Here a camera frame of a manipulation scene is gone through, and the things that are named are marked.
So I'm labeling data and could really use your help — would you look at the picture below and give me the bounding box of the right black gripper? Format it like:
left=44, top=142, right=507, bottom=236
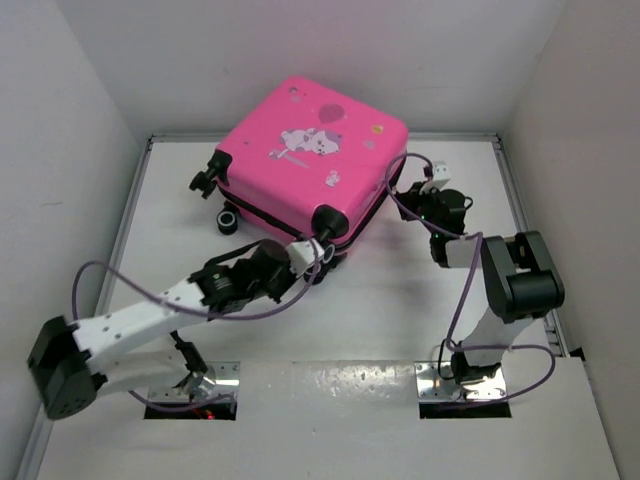
left=395, top=181, right=443, bottom=238

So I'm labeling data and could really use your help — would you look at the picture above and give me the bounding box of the pink suitcase with dark lining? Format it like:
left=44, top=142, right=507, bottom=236
left=188, top=75, right=410, bottom=281

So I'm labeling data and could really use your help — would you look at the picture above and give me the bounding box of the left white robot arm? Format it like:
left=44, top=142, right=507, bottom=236
left=27, top=238, right=335, bottom=421

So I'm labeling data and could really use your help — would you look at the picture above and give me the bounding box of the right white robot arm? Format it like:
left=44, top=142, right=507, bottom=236
left=393, top=182, right=565, bottom=384

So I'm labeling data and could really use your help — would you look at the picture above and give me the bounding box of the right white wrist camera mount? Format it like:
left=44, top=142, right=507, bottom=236
left=426, top=161, right=451, bottom=192

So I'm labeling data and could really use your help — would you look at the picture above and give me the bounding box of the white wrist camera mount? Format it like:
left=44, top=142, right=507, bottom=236
left=426, top=161, right=451, bottom=192
left=285, top=239, right=324, bottom=277

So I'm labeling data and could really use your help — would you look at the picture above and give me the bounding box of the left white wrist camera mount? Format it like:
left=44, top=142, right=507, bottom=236
left=285, top=239, right=324, bottom=277

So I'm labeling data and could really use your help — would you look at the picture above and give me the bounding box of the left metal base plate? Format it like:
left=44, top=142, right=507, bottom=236
left=147, top=362, right=240, bottom=404

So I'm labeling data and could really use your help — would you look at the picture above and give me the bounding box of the metal base plate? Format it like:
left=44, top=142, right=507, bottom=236
left=147, top=362, right=240, bottom=404
left=414, top=361, right=507, bottom=404

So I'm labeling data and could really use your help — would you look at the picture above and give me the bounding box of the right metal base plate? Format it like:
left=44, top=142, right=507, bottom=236
left=414, top=361, right=507, bottom=404

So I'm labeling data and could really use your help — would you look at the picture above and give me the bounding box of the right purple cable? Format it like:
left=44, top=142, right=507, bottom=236
left=384, top=153, right=557, bottom=404

